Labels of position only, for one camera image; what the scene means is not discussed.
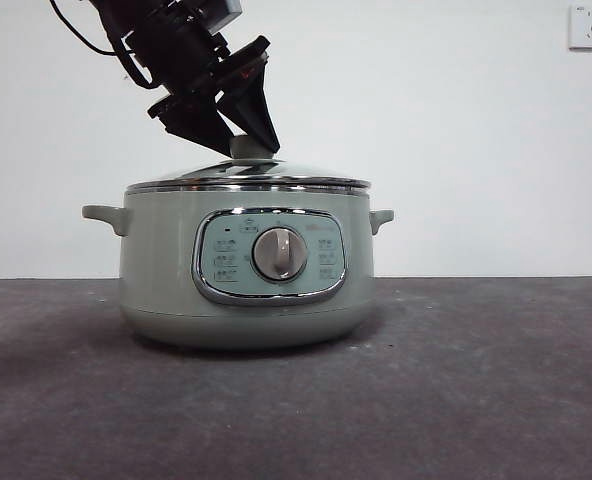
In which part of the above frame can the glass lid with green knob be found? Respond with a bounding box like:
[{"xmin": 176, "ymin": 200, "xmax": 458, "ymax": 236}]
[{"xmin": 125, "ymin": 133, "xmax": 371, "ymax": 194}]

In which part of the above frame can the black cable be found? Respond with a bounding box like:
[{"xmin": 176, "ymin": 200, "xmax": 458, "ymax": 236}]
[{"xmin": 49, "ymin": 0, "xmax": 127, "ymax": 57}]

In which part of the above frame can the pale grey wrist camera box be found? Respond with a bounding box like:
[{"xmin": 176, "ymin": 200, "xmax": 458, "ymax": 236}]
[{"xmin": 203, "ymin": 0, "xmax": 243, "ymax": 32}]

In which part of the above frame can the pale green electric pot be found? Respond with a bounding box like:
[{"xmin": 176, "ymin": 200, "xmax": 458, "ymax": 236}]
[{"xmin": 81, "ymin": 177, "xmax": 395, "ymax": 351}]

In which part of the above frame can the white wall socket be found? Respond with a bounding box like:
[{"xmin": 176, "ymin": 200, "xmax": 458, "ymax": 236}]
[{"xmin": 568, "ymin": 3, "xmax": 592, "ymax": 51}]

